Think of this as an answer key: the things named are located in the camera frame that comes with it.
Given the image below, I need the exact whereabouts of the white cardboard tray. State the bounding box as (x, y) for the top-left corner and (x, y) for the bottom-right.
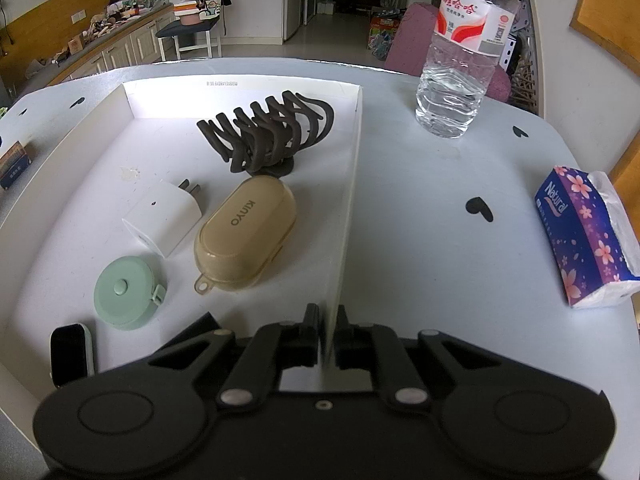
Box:
(1, 75), (362, 437)

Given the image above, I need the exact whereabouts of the dark brown wavy hair claw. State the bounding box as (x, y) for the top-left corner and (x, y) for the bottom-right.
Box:
(196, 90), (335, 178)

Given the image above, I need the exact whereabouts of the purple tissue pack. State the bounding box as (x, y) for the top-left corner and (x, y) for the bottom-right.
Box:
(535, 166), (639, 309)

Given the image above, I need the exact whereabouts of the clear water bottle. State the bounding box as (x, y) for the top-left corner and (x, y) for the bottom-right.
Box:
(416, 0), (520, 139)

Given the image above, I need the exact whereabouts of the colourful card box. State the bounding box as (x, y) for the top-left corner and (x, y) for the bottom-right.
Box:
(0, 141), (32, 191)

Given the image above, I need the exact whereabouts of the white power adapter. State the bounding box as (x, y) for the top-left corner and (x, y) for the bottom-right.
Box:
(122, 179), (202, 258)

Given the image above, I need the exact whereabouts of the mint green round tape measure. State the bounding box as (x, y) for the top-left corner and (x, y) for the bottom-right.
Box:
(93, 256), (167, 330)

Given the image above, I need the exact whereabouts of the pink pot on stool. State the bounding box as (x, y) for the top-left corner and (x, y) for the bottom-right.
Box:
(174, 0), (202, 26)

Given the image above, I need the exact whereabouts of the smartwatch with black screen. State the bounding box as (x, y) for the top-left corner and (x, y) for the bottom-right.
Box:
(49, 323), (94, 389)

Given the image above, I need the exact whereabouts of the beige Kinyo case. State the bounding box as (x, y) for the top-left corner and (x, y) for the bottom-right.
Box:
(194, 176), (297, 295)

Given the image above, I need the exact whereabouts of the small dark stool table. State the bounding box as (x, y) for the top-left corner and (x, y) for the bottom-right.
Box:
(156, 16), (222, 62)

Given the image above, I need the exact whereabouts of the white cabinet counter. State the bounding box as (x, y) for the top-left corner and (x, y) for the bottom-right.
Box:
(17, 3), (175, 98)

